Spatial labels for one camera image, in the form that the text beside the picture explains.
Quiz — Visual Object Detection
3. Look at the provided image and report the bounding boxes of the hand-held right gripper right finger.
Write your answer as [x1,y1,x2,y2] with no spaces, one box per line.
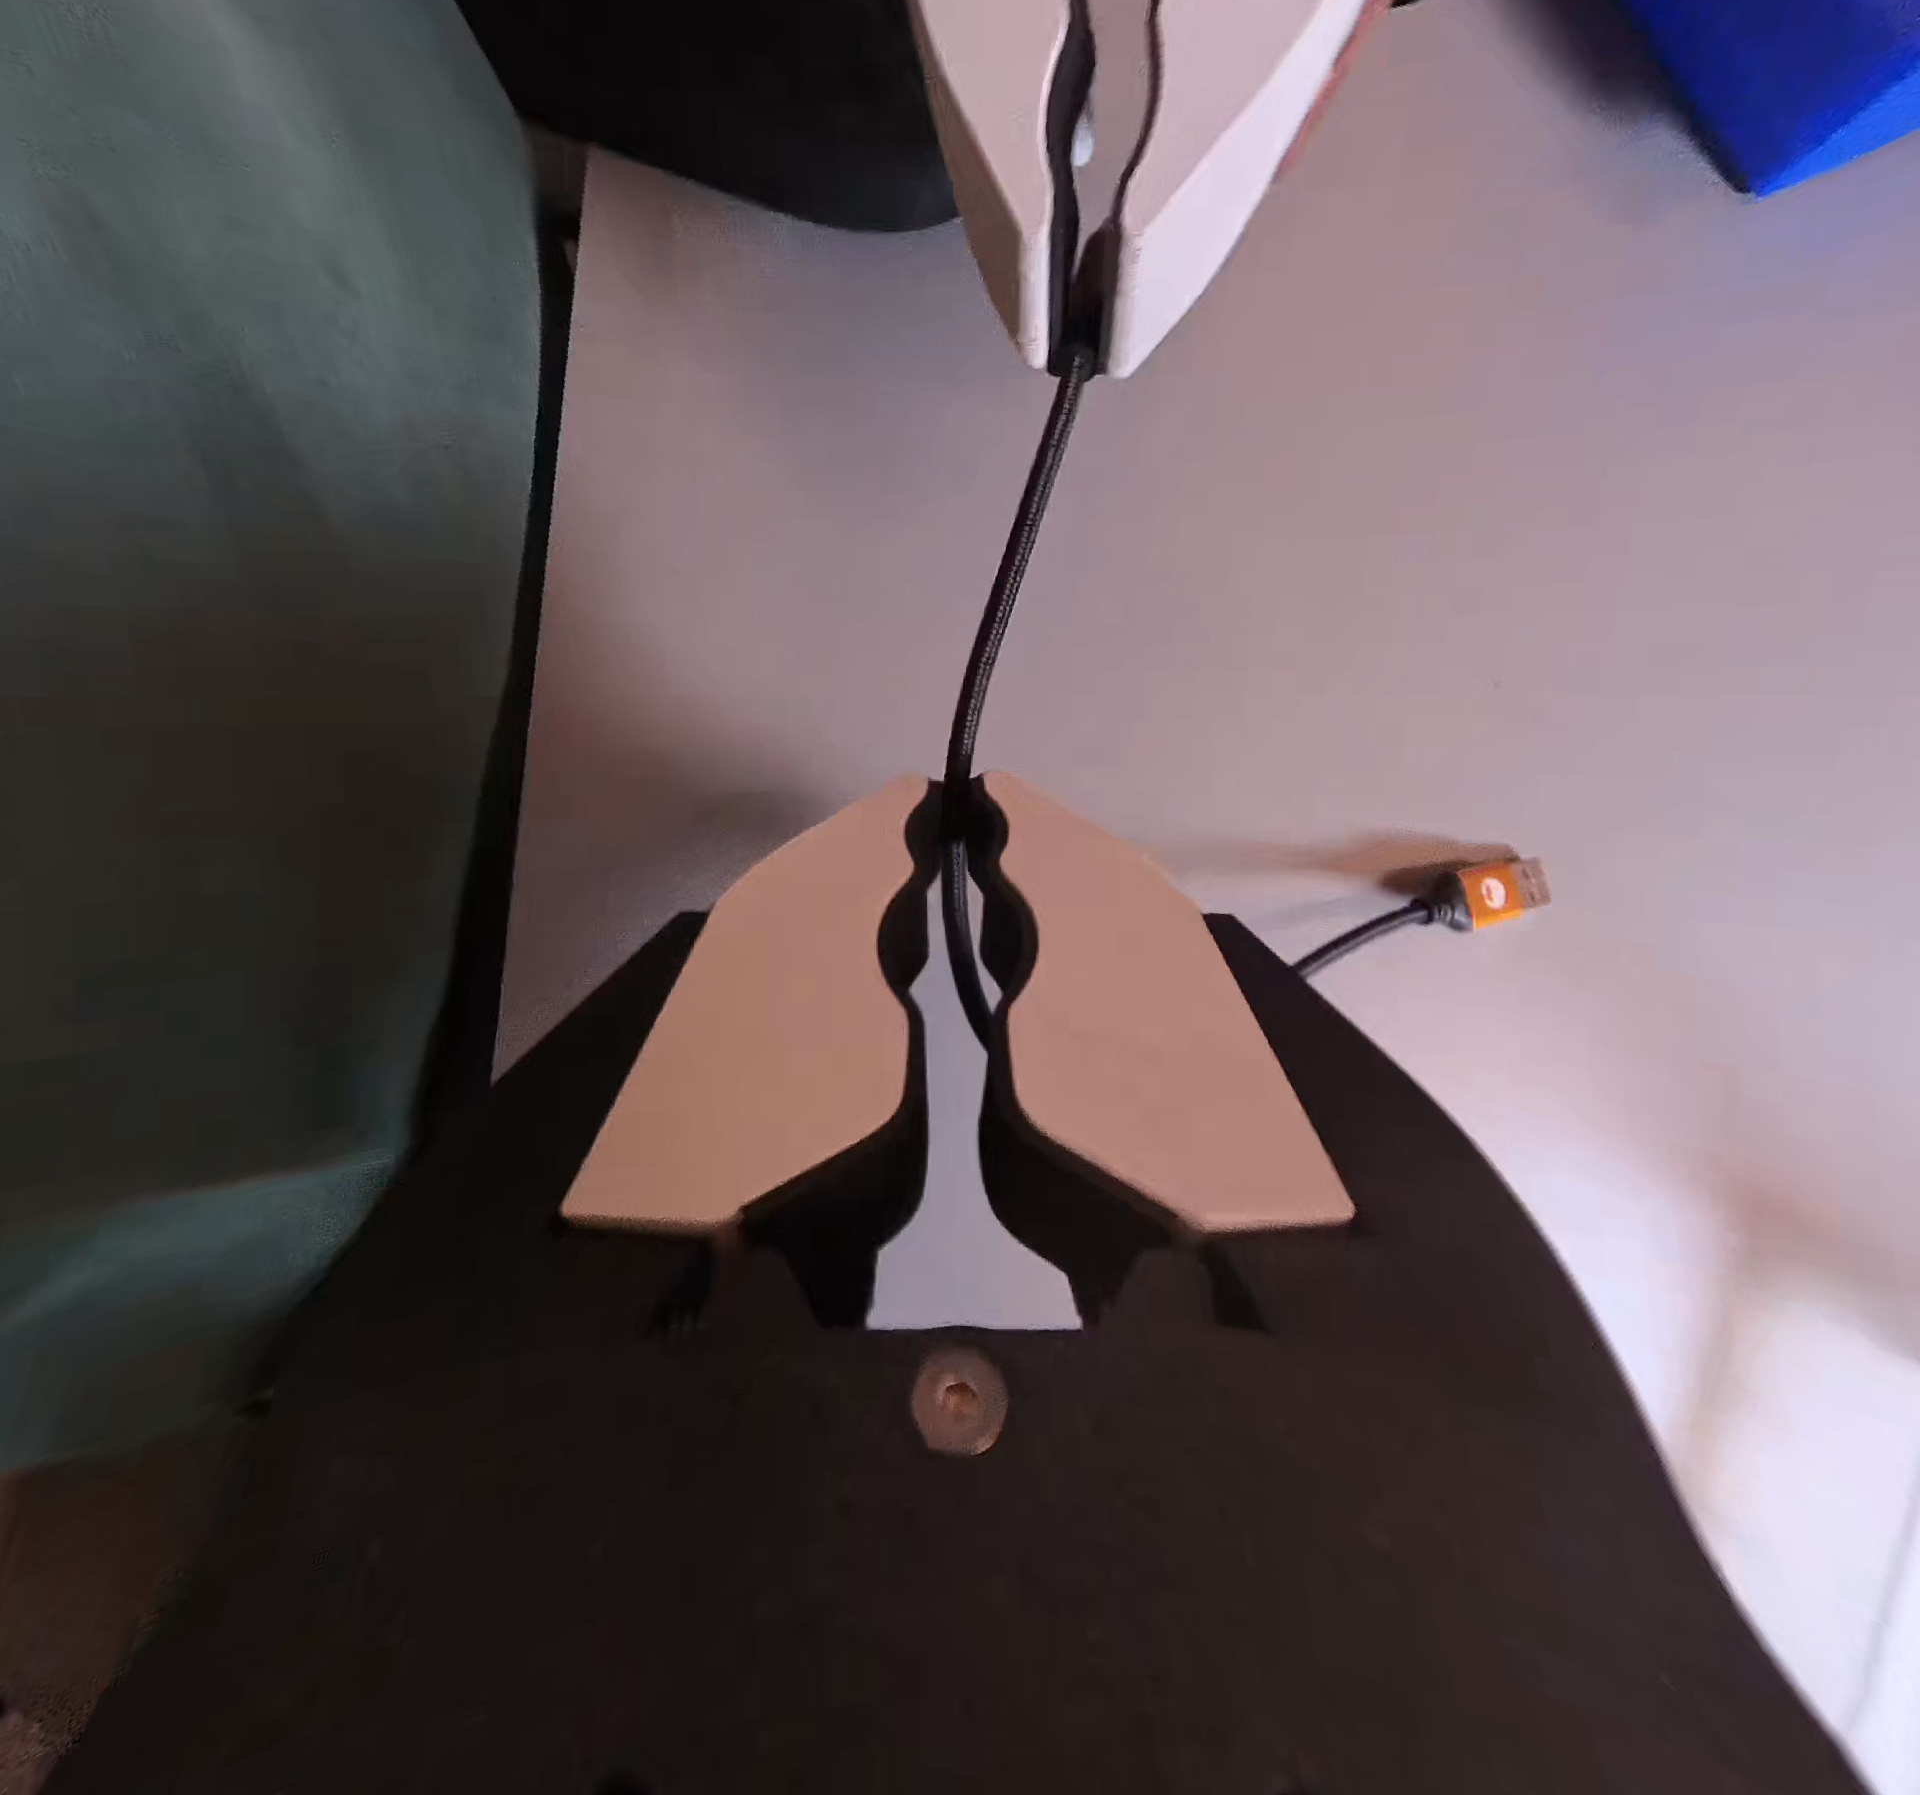
[967,766,1361,1241]

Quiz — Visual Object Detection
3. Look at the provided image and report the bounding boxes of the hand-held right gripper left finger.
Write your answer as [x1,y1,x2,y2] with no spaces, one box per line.
[556,769,947,1244]

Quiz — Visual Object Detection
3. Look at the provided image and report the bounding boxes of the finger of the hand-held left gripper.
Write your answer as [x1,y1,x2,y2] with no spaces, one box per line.
[902,0,1088,376]
[1081,0,1406,381]

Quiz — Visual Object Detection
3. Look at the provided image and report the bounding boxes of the black usb cable orange plugs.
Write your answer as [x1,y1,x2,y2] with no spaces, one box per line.
[938,343,1555,1063]

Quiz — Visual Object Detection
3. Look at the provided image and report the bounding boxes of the blue plastic bin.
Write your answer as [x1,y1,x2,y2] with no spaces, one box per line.
[1545,0,1920,200]

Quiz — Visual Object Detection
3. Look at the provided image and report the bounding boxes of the black mesh armrest pad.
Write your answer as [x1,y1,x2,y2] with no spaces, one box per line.
[426,0,962,234]

